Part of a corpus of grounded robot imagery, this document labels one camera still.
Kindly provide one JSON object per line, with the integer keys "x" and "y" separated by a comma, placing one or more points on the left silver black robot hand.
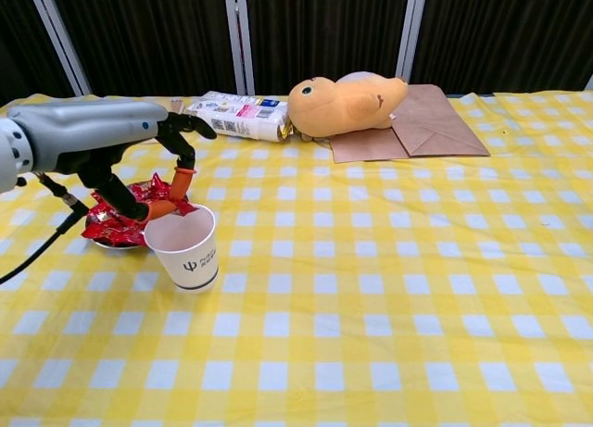
{"x": 92, "y": 130}

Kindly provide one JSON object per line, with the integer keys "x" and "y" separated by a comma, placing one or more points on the round metal plate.
{"x": 118, "y": 247}

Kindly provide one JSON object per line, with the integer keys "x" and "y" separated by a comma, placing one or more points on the white paper cup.
{"x": 194, "y": 265}

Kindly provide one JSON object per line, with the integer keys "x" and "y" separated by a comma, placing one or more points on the brown spiral notebook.
{"x": 176, "y": 106}

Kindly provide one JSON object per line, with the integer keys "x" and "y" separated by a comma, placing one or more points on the black pleated curtain panel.
{"x": 324, "y": 28}
{"x": 162, "y": 28}
{"x": 18, "y": 28}
{"x": 509, "y": 28}

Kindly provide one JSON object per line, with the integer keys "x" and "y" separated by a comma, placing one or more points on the white printed plastic package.
{"x": 241, "y": 116}

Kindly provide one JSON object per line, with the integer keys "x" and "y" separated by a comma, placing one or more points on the orange plush toy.
{"x": 333, "y": 112}

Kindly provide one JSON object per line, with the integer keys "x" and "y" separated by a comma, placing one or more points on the brown paper bag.
{"x": 440, "y": 121}
{"x": 366, "y": 146}

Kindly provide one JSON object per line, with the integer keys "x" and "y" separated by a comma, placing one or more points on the yellow white checkered tablecloth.
{"x": 324, "y": 283}

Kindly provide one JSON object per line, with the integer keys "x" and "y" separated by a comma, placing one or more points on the grey metal frame post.
{"x": 238, "y": 38}
{"x": 55, "y": 33}
{"x": 412, "y": 28}
{"x": 590, "y": 82}

